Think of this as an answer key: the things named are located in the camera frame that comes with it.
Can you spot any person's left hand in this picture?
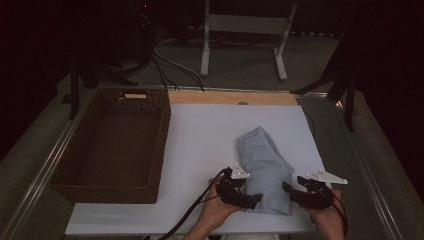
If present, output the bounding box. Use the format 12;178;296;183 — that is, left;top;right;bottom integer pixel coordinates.
199;179;242;232

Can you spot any black angled stand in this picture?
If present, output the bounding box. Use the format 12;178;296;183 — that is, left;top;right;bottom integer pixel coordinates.
289;29;361;133

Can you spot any grey floor cable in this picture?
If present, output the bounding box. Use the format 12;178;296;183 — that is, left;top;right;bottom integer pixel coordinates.
153;48;209;90

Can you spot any aluminium table frame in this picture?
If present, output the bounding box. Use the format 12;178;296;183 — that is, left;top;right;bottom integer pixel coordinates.
0;83;404;240

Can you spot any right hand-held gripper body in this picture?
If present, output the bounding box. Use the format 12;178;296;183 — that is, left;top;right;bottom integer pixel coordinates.
293;169;349;210

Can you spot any black equipment with red light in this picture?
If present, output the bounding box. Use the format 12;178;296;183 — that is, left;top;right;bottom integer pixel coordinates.
131;0;159;63

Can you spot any black floor cable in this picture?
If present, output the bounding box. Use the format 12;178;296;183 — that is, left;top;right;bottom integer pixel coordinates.
151;54;181;92

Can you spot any person's right hand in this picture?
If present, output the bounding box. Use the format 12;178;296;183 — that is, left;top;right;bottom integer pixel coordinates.
308;189;347;240

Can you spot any black tripod stand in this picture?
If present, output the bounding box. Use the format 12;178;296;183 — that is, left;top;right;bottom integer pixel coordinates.
61;56;139;121

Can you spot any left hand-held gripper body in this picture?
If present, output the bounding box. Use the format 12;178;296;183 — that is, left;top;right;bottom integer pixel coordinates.
215;162;251;209

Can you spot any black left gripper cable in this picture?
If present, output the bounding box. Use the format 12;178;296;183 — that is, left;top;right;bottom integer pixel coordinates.
156;167;233;240

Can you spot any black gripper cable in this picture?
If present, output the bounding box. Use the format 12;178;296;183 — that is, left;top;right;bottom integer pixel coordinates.
156;167;233;240
328;191;349;238

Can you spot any white metal stand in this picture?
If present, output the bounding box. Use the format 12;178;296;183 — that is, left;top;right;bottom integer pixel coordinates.
199;0;299;82

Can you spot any wooden board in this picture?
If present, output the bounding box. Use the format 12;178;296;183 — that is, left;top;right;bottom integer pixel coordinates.
168;90;299;107

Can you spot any brown wicker basket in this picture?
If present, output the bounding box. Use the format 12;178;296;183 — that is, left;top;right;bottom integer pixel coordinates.
48;87;172;205

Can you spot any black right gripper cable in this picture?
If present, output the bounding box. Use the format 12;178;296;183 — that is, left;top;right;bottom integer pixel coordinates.
328;191;349;238

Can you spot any light blue tank top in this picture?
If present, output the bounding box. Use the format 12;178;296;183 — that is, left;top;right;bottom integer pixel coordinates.
237;125;296;216

